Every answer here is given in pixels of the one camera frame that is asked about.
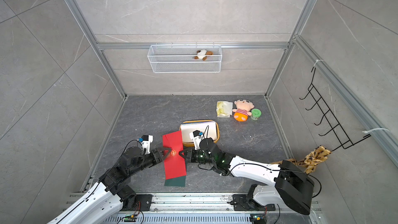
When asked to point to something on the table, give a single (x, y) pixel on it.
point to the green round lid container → (256, 113)
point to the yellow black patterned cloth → (320, 153)
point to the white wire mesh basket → (184, 58)
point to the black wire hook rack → (336, 131)
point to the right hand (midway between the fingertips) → (179, 154)
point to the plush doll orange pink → (242, 112)
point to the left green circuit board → (131, 219)
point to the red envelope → (174, 163)
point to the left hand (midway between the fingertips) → (170, 149)
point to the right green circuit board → (257, 219)
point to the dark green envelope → (179, 181)
